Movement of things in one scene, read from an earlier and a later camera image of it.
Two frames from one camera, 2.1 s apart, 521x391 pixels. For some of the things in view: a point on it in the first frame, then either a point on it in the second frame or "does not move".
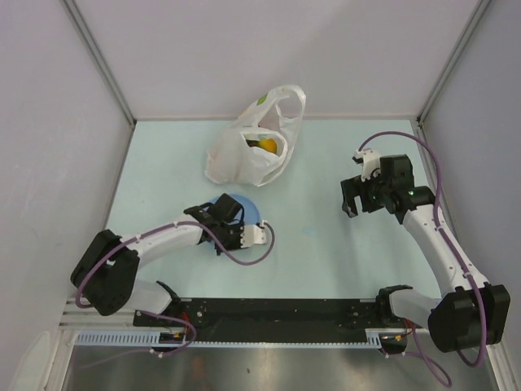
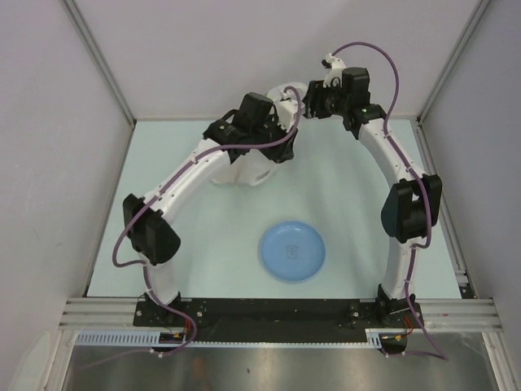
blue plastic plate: [249, 213] -> [292, 251]
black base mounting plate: [264, 319] does not move
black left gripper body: [229, 236] -> [269, 130]
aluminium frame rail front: [76, 318] does not move
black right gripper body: [374, 193] -> [330, 101]
